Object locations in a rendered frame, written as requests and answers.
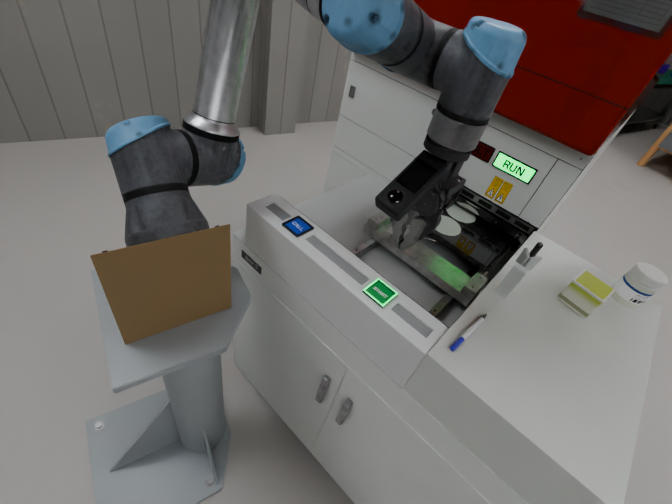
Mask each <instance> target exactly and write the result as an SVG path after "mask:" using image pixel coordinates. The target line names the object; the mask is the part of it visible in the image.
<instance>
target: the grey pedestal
mask: <svg viewBox="0 0 672 504"><path fill-rule="evenodd" d="M91 276H92V282H93V287H94V293H95V298H96V304H97V309H98V314H99V320H100V325H101V331H102V336H103V342H104V347H105V353H106V358H107V364H108V369H109V374H110V380H111V385H112V390H113V392H114V393H119V392H121V391H124V390H127V389H129V388H132V387H135V386H137V385H140V384H142V383H145V382H148V381H150V380H153V379H156V378H158V377H161V376H162V378H163V381H164V384H165V388H166V389H165V390H162V391H160V392H157V393H155V394H152V395H150V396H147V397H145V398H142V399H140V400H137V401H135V402H132V403H130V404H127V405H125V406H122V407H120V408H117V409H115V410H112V411H110V412H107V413H105V414H102V415H100V416H97V417H95V418H92V419H90V420H87V421H86V422H85V425H86V432H87V440H88V448H89V456H90V464H91V472H92V479H93V487H94V495H95V503H96V504H198V503H200V502H201V501H203V500H205V499H207V498H208V497H210V496H212V495H214V494H215V493H217V492H219V491H221V490H222V487H223V481H224V475H225V470H226V464H227V458H228V452H229V446H230V440H231V430H230V428H229V425H228V422H227V420H226V417H225V414H224V402H223V384H222V366H221V353H224V352H225V351H227V349H228V347H229V345H230V343H231V341H232V339H233V337H234V334H235V332H236V330H237V328H238V326H239V324H240V322H241V320H242V318H243V316H244V314H245V312H246V310H247V308H248V306H249V304H250V302H251V294H250V292H249V290H248V288H247V286H246V284H245V283H244V281H243V279H242V277H241V275H240V273H239V271H238V269H237V268H236V267H233V266H231V308H229V309H226V310H223V311H220V312H217V313H215V314H212V315H209V316H206V317H203V318H200V319H198V320H195V321H192V322H189V323H186V324H183V325H180V326H178V327H175V328H172V329H169V330H166V331H163V332H160V333H158V334H155V335H152V336H149V337H146V338H143V339H140V340H138V341H135V342H132V343H129V344H126V345H125V343H124V340H123V338H122V335H121V333H120V330H119V328H118V325H117V323H116V320H115V318H114V315H113V313H112V310H111V308H110V305H109V303H108V300H107V298H106V295H105V292H104V290H103V287H102V285H101V282H100V280H99V277H98V275H97V272H96V270H95V269H93V270H91Z"/></svg>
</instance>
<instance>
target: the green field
mask: <svg viewBox="0 0 672 504"><path fill-rule="evenodd" d="M493 165H495V166H496V167H498V168H500V169H502V170H504V171H506V172H508V173H510V174H512V175H514V176H515V177H517V178H519V179H521V180H523V181H525V182H527V183H528V182H529V180H530V179H531V177H532V176H533V174H534V173H535V170H533V169H531V168H529V167H527V166H525V165H523V164H521V163H519V162H517V161H516V160H514V159H512V158H510V157H508V156H506V155H504V154H502V153H499V155H498V157H497V159H496V161H495V162H494V164H493Z"/></svg>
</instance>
